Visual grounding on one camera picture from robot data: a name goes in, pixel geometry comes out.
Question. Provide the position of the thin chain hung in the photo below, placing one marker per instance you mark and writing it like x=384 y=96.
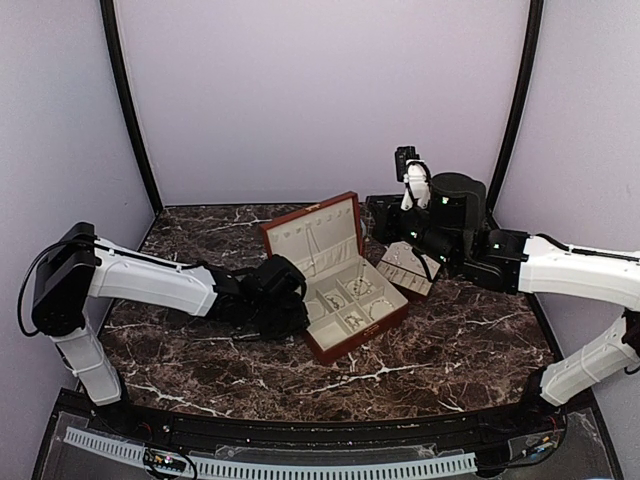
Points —
x=315 y=253

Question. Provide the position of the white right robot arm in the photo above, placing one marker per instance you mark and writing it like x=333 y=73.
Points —
x=605 y=279

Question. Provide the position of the silver bangle front right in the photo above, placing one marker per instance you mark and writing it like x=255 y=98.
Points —
x=380 y=308

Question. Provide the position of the silver bangle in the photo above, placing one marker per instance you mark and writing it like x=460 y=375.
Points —
x=380 y=308
x=360 y=287

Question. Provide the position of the silver bangle back right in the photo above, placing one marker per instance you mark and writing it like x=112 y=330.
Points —
x=360 y=287

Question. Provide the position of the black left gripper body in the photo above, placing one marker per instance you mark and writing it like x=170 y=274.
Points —
x=278 y=321

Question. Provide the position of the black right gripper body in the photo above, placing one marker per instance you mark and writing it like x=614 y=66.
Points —
x=436 y=243

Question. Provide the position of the red jewelry box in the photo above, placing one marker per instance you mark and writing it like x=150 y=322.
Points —
x=337 y=226

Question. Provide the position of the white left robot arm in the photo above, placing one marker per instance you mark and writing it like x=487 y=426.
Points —
x=81 y=265

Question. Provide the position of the red jewelry display tray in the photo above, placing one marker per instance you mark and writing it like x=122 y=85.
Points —
x=401 y=267

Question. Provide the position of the gold crystal pendant earring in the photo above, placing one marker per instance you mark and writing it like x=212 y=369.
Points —
x=354 y=322

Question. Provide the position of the white perforated cable rail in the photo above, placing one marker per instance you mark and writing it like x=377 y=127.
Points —
x=267 y=464

